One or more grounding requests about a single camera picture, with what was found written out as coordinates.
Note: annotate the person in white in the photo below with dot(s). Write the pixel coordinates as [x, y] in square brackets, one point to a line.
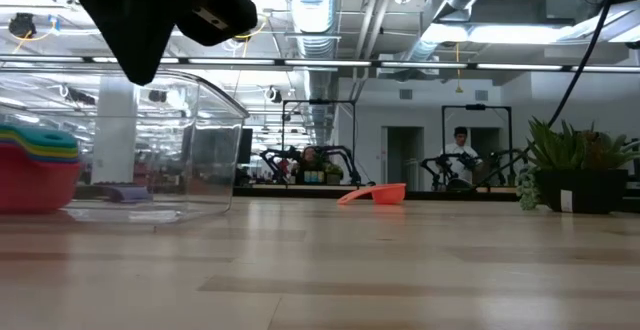
[460, 157]

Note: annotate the person behind plants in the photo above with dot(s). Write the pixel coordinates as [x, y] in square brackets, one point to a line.
[310, 160]

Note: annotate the grey door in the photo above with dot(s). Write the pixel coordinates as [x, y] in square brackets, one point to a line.
[402, 157]

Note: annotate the black background robot arm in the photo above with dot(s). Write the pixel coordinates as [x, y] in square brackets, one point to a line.
[505, 157]
[272, 157]
[345, 157]
[440, 162]

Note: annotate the LED light strip bar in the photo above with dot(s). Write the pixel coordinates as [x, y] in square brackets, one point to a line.
[350, 63]

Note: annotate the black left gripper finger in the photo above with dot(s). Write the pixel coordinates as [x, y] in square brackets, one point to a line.
[100, 5]
[155, 10]

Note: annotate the white pillar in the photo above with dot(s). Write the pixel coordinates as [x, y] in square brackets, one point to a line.
[115, 135]

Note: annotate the black aluminium table frame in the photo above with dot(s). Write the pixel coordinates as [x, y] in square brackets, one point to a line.
[425, 196]

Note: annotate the orange measuring cup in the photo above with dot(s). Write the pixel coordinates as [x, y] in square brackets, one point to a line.
[387, 194]

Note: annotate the black ceiling device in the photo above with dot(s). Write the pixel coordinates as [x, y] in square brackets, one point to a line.
[22, 25]

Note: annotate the black background station frame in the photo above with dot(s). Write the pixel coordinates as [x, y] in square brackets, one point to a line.
[320, 101]
[475, 106]

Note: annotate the small purple measuring cup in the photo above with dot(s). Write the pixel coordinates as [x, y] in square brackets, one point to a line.
[125, 193]

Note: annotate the green measuring cup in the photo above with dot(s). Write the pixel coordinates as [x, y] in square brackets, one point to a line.
[15, 138]

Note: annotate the yellow measuring cup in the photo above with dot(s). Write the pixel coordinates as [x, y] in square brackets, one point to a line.
[30, 149]

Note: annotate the clear plastic bin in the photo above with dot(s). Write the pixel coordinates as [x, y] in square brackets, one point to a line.
[200, 170]

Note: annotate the round black ceiling fixture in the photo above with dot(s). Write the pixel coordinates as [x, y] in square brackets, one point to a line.
[274, 94]

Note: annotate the potted succulent plant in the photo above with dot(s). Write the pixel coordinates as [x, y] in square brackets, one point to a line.
[580, 180]

